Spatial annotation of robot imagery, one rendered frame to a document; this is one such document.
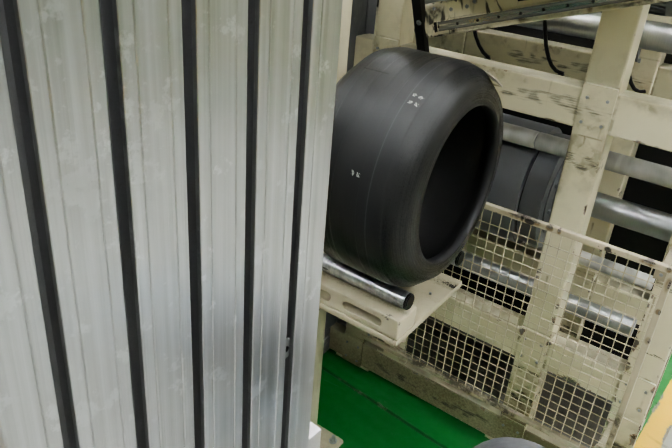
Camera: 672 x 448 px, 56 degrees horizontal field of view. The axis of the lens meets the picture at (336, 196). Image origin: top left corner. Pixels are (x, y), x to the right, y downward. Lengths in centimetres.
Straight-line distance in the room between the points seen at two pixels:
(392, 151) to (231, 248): 94
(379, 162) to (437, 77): 23
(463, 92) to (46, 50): 120
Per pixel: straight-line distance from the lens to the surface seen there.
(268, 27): 38
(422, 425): 258
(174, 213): 37
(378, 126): 136
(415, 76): 142
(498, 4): 179
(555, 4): 173
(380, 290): 160
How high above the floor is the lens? 180
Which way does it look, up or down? 26 degrees down
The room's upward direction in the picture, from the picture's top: 5 degrees clockwise
